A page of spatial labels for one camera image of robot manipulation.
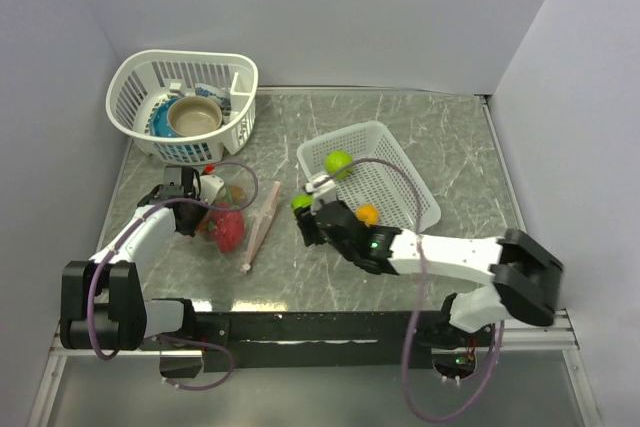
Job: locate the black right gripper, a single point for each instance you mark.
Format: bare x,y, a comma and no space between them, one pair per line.
306,222

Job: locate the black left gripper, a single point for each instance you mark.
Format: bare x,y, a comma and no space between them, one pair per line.
188,229

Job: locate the orange fake fruit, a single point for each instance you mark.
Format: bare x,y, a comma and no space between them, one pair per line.
368,214

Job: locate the clear zip top bag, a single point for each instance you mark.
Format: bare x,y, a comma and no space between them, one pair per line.
257,224

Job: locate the white perforated rectangular basket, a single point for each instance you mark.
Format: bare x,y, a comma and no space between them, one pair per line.
373,183

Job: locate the green fake apple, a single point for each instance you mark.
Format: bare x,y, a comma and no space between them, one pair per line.
336,163

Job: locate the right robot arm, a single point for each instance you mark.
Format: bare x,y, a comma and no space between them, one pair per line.
516,277

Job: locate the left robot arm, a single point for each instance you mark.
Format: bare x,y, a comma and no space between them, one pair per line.
102,304

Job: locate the brown fake food piece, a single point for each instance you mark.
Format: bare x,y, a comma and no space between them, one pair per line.
236,194

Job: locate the red fake strawberry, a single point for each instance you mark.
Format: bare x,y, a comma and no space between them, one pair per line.
226,230

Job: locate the blue plate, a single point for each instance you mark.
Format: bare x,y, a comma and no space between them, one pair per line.
159,124

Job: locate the beige bowl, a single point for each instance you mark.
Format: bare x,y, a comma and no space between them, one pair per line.
194,116

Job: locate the white slatted round basket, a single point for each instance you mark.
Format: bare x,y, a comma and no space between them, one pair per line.
150,79

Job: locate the blue patterned white dish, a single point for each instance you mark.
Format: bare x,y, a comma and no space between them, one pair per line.
219,96

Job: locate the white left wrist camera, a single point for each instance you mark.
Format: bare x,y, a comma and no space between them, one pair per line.
212,188

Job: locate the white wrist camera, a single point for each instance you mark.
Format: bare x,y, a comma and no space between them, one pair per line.
212,188
322,189

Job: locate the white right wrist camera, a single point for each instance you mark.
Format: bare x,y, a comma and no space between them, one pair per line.
322,189

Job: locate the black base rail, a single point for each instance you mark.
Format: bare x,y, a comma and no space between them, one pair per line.
252,340

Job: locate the aluminium frame rail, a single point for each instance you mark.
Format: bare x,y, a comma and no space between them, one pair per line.
519,336

